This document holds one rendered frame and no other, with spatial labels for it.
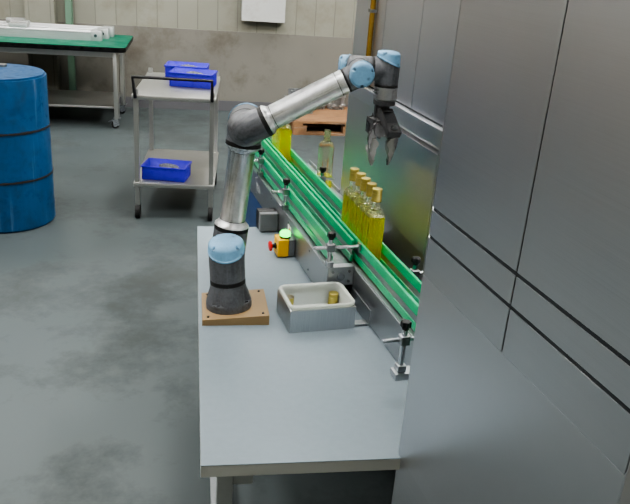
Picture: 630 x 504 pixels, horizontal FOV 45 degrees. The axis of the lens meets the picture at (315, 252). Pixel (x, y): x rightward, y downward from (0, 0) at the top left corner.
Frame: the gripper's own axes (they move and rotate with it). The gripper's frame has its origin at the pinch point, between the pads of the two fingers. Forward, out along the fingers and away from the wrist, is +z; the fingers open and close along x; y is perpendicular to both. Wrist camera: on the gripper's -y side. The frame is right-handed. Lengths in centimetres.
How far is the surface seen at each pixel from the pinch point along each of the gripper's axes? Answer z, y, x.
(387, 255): 30.7, -6.7, -3.3
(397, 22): -41, 34, -15
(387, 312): 39, -32, 6
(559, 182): -33, -126, 24
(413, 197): 11.6, -3.0, -12.1
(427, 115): -15.5, 0.5, -15.1
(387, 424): 50, -72, 21
